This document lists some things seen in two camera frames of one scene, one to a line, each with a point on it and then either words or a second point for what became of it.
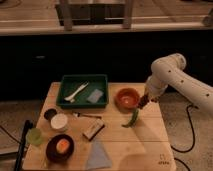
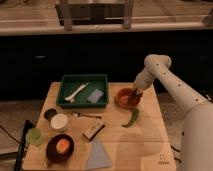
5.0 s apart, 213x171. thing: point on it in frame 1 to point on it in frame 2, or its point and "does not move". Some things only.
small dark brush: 79,114 does not move
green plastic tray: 83,91 does not move
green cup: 34,136 does not move
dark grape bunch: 143,101 to 135,95
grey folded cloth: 98,157 does not move
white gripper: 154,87 to 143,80
